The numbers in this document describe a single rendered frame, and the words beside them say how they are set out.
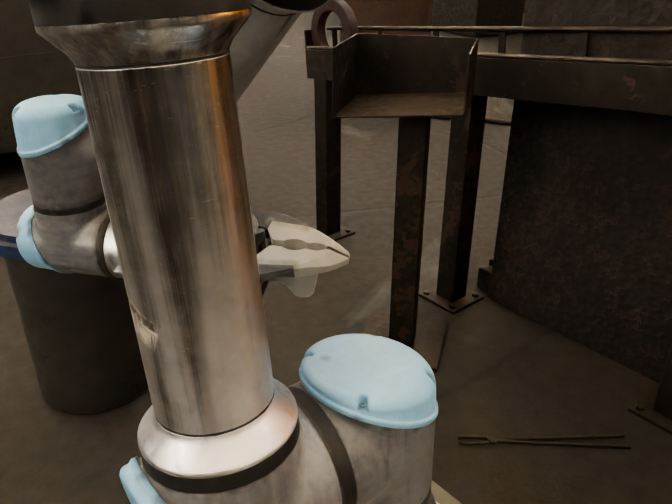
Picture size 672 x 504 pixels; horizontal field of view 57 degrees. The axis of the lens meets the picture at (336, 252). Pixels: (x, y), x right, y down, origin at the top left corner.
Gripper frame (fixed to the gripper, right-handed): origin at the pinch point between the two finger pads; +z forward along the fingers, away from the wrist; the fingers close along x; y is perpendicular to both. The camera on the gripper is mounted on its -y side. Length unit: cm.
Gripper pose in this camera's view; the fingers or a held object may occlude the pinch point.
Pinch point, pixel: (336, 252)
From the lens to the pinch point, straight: 62.2
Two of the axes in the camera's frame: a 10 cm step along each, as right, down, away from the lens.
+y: 0.8, 7.0, 7.1
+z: 9.7, 1.0, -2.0
